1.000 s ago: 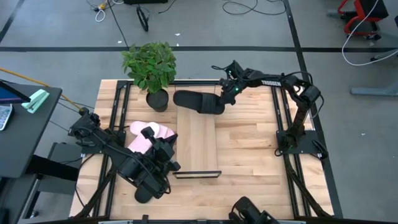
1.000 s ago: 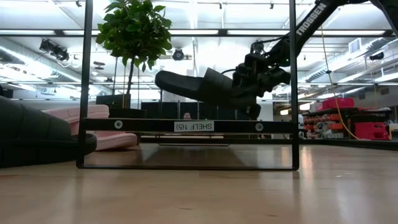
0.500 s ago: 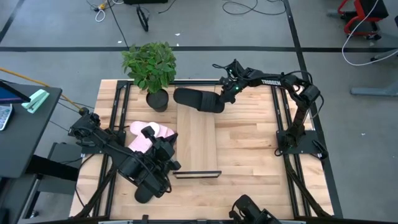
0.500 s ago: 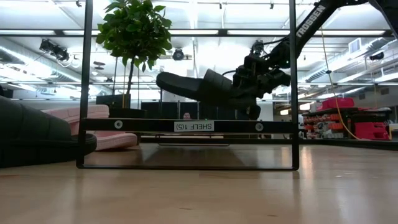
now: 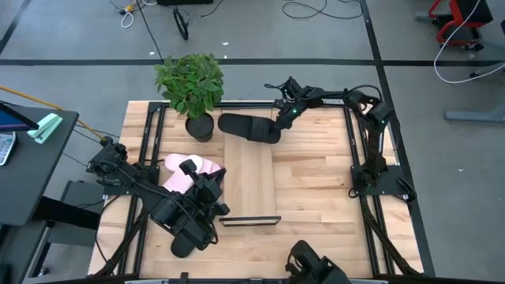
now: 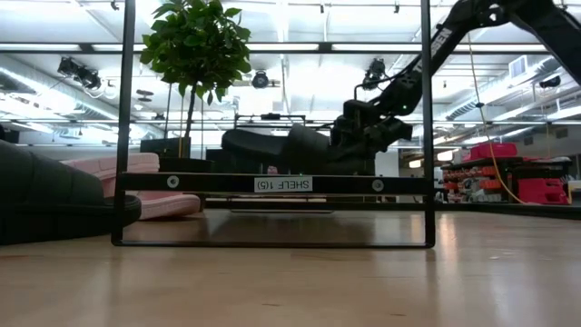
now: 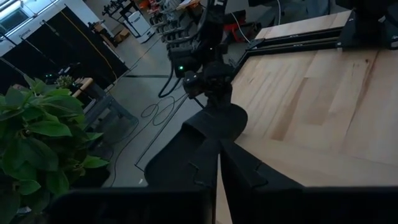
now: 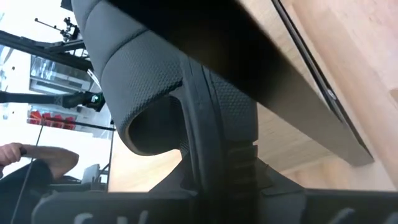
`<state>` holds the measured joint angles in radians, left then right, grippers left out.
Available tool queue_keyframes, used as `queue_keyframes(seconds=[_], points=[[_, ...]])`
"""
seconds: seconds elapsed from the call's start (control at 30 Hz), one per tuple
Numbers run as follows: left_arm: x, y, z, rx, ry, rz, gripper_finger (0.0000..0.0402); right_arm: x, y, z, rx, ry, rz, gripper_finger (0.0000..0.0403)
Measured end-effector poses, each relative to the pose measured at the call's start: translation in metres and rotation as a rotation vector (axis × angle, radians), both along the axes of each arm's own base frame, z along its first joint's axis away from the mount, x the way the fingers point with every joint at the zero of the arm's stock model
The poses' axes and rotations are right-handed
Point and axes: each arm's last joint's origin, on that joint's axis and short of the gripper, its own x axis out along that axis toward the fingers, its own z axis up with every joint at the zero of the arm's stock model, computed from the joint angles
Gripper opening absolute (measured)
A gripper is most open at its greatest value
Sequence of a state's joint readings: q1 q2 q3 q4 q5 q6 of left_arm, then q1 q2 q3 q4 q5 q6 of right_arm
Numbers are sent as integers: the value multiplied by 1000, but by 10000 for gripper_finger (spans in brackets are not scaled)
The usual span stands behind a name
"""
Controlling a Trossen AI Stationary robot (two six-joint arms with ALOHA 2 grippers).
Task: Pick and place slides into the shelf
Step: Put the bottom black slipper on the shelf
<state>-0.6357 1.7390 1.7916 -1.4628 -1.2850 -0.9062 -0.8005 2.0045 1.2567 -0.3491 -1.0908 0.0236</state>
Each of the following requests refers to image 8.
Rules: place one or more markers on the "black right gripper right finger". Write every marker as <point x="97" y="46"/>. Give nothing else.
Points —
<point x="326" y="207"/>

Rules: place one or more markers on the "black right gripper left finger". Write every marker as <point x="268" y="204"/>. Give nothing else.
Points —
<point x="124" y="207"/>

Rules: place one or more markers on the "black slide sandal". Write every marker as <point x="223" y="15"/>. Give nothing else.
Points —
<point x="140" y="68"/>

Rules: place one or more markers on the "person's forearm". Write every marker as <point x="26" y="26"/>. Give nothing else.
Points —
<point x="53" y="158"/>

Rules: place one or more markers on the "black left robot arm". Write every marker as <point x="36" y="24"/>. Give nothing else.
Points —
<point x="77" y="100"/>

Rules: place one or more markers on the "person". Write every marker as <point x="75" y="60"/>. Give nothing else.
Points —
<point x="21" y="193"/>

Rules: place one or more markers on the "red storage bins row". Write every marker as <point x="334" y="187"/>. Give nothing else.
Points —
<point x="53" y="119"/>

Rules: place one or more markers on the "person's hand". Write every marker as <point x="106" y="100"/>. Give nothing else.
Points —
<point x="11" y="154"/>

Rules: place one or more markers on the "black aluminium rig frame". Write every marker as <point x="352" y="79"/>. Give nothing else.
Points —
<point x="31" y="46"/>

